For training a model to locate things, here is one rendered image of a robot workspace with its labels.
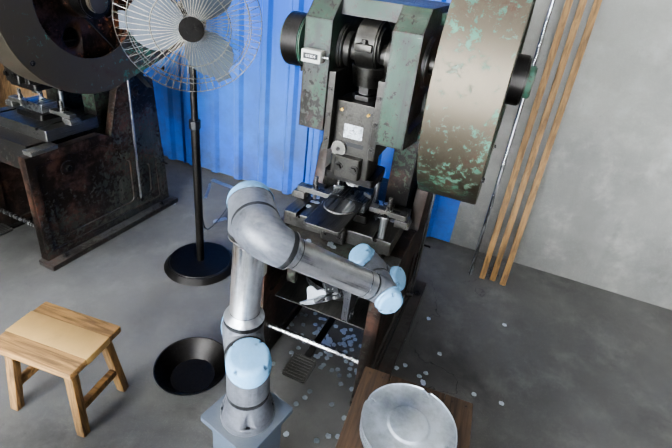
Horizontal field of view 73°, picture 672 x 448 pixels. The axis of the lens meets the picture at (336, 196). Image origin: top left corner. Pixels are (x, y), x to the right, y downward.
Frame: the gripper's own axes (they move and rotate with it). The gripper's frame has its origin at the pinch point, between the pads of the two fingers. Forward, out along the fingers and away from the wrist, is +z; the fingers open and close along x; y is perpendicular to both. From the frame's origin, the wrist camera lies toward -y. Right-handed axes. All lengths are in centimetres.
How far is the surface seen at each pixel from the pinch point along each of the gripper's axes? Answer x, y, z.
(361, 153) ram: -27, 41, -19
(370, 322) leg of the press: -17.0, -18.4, -7.3
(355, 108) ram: -24, 57, -24
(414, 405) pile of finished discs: -0.4, -39.5, -25.7
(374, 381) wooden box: -4.6, -34.2, -10.2
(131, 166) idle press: -47, 77, 149
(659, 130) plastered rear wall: -169, 7, -107
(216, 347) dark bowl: -4, -20, 67
